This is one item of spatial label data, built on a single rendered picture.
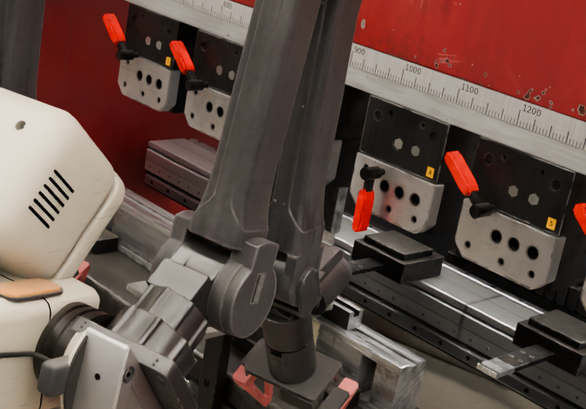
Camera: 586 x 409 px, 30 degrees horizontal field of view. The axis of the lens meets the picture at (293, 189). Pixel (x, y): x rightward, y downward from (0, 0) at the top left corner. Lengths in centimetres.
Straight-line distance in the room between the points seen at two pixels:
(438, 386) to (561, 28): 256
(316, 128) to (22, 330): 35
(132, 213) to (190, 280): 102
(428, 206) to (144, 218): 68
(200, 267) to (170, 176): 134
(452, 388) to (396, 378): 222
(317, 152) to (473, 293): 83
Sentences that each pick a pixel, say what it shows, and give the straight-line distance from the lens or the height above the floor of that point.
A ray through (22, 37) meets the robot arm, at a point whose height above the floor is 138.
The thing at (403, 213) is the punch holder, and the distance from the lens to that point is 155.
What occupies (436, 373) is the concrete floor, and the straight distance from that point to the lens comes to 392.
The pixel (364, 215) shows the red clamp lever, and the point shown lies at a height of 118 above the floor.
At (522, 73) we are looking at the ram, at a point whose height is 144.
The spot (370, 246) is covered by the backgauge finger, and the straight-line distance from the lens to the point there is 191.
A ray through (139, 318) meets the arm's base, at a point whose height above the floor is 123.
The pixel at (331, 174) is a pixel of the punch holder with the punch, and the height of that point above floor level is 120.
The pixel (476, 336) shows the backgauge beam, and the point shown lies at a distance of 186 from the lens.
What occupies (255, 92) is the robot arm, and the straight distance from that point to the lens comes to 103.
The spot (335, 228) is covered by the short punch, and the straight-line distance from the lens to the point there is 170.
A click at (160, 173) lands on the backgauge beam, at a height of 93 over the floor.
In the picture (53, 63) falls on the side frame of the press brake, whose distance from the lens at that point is 238.
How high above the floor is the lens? 166
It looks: 17 degrees down
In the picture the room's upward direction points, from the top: 10 degrees clockwise
